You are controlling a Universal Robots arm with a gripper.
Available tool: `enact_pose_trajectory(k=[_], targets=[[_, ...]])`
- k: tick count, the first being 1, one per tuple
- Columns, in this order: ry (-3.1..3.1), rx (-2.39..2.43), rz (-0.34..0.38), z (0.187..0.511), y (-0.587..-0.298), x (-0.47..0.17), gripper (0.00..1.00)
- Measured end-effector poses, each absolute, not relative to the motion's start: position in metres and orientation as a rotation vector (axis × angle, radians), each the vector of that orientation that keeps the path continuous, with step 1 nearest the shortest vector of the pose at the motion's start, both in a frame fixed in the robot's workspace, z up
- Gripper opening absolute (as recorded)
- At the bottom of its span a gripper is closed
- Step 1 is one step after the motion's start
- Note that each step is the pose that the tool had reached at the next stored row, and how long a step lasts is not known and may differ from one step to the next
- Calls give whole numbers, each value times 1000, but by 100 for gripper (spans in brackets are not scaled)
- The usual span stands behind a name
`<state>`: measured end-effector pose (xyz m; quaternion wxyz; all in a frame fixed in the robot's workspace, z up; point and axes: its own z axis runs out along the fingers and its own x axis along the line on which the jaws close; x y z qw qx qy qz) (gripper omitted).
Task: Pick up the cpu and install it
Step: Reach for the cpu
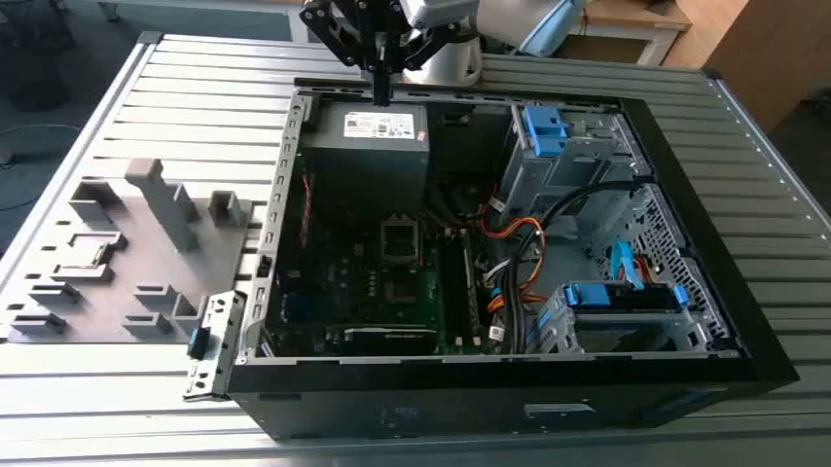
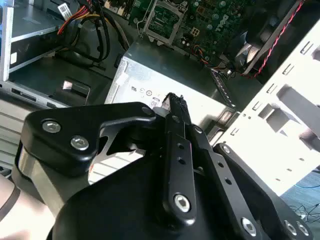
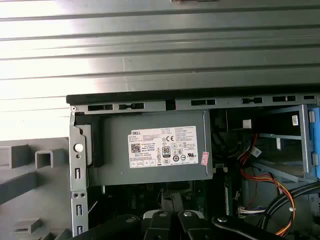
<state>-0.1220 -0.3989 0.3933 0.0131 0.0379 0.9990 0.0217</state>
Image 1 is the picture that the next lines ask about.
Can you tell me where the wooden top desk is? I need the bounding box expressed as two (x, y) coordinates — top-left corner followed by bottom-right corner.
(556, 0), (694, 67)

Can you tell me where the wooden cabinet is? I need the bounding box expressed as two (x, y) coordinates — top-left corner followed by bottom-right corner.
(660, 0), (831, 133)

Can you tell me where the grey parts rack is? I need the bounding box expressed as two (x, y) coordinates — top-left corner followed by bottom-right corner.
(0, 158), (272, 345)

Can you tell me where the silver green CPU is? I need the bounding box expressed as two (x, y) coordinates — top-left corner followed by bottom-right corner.
(71, 236), (111, 269)

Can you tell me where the black cable bundle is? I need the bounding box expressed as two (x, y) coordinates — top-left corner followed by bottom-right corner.
(503, 180), (648, 355)

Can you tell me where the blue board connector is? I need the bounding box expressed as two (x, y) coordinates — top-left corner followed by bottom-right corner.
(287, 295), (316, 324)

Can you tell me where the grey power supply unit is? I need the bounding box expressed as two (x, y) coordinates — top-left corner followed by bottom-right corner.
(299, 102), (432, 218)

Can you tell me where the black open PC case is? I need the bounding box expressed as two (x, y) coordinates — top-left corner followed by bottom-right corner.
(183, 76), (800, 442)

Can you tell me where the grey metal disk bay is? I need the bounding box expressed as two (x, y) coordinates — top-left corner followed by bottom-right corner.
(531, 281), (739, 356)

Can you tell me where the black RAM slot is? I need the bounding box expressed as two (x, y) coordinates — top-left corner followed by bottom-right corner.
(436, 233), (455, 342)
(444, 232), (464, 343)

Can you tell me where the green Dell motherboard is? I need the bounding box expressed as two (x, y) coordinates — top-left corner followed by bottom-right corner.
(267, 206), (487, 357)

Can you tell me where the blue flat cable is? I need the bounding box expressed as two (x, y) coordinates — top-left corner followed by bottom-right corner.
(610, 240), (644, 293)

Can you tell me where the grey metal drive cage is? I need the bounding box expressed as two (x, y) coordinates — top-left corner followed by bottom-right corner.
(499, 101), (651, 230)

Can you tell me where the blue black bracket latch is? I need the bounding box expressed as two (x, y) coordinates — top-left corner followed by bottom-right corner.
(185, 327), (213, 361)

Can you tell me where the metal socket cover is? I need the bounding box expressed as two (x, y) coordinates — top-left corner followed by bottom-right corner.
(377, 211), (427, 267)

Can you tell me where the grey hinged slot bracket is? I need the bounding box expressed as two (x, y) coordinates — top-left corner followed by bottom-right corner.
(183, 290), (248, 403)

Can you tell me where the hard disk in blue carrier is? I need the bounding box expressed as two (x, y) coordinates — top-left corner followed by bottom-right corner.
(562, 281), (690, 312)

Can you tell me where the blue drive bay latch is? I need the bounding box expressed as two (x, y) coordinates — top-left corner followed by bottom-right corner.
(520, 104), (571, 160)

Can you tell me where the pale blue teach pendant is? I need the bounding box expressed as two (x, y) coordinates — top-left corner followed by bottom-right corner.
(516, 0), (587, 55)

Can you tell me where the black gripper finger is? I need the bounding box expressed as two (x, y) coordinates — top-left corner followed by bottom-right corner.
(381, 0), (470, 107)
(297, 0), (385, 107)

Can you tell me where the red twisted wire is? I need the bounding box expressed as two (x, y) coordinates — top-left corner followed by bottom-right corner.
(295, 169), (319, 276)

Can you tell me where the orange wire bundle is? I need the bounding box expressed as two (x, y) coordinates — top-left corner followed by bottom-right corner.
(479, 216), (551, 317)

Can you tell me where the black round bin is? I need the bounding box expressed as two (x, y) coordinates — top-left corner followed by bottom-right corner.
(0, 41), (72, 114)

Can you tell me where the black graphics card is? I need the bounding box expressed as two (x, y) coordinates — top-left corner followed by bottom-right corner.
(323, 324), (438, 355)

